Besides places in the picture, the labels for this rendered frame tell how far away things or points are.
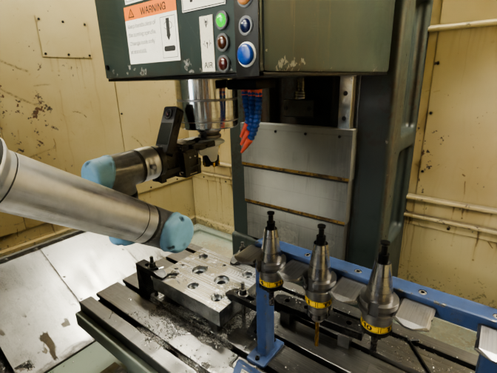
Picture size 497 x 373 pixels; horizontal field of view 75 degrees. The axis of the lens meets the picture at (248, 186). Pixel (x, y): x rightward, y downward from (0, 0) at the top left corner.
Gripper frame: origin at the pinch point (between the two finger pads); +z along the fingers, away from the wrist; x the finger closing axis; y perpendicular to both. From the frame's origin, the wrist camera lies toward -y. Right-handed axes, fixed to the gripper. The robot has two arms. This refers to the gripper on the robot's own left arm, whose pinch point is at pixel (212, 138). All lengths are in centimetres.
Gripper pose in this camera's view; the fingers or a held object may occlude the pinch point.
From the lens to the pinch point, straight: 90.8
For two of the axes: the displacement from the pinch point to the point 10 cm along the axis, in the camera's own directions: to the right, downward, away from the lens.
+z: 6.1, -2.8, 7.4
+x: 7.9, 1.7, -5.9
